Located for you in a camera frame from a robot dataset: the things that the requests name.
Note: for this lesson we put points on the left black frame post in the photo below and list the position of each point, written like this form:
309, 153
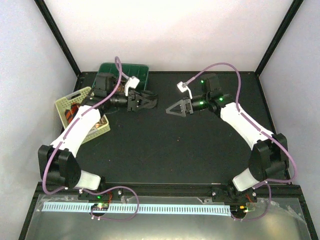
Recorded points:
49, 19

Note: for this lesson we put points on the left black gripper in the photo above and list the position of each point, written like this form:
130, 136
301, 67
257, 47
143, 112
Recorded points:
132, 101

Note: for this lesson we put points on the black necktie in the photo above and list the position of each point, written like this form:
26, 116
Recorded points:
150, 99

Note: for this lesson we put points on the pale green perforated basket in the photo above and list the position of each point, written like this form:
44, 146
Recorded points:
68, 106

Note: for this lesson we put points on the orange black striped tie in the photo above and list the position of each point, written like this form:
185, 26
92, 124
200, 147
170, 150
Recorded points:
71, 113

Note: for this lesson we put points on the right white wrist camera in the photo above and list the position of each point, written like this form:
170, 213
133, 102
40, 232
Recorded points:
183, 87

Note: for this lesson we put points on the black frame post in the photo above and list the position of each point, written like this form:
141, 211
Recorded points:
280, 32
49, 19

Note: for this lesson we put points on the right black frame post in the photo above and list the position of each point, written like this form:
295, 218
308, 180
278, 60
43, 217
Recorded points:
280, 32

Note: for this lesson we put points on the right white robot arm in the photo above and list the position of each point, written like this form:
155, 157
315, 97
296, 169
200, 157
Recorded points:
268, 150

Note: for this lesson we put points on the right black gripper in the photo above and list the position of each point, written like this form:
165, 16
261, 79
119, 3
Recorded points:
186, 105

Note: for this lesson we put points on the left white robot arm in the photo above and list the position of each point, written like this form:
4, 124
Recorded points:
58, 166

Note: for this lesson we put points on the white slotted cable duct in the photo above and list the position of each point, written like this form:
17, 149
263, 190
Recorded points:
129, 208

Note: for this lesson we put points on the brown patterned rolled tie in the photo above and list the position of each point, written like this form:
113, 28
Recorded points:
121, 87

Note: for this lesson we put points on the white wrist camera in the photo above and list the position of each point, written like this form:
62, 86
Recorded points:
183, 87
131, 83

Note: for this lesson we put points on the black aluminium front rail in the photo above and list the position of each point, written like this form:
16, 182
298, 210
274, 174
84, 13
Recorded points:
198, 190

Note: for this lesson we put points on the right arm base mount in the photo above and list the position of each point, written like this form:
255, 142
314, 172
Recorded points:
240, 202

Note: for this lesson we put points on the green floral patterned tie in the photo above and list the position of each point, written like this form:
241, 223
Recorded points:
99, 124

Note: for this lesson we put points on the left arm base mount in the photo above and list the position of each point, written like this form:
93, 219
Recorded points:
101, 202

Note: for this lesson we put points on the green compartment tray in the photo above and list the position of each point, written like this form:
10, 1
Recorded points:
140, 71

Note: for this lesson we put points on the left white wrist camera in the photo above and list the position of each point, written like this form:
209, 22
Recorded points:
131, 83

